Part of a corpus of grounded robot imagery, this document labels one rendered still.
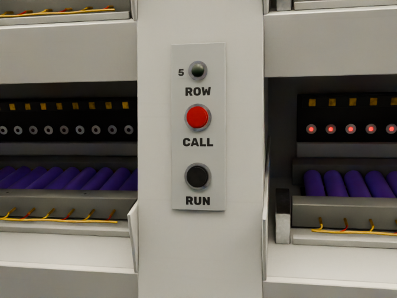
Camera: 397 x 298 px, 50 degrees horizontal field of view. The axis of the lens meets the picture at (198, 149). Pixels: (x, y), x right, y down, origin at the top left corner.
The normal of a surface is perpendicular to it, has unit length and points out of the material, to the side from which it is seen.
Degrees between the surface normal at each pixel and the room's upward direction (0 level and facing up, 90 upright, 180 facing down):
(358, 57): 108
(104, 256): 18
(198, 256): 90
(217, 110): 90
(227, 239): 90
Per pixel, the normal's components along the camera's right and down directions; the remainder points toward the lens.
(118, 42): -0.17, 0.33
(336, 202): -0.06, -0.94
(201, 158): -0.18, 0.03
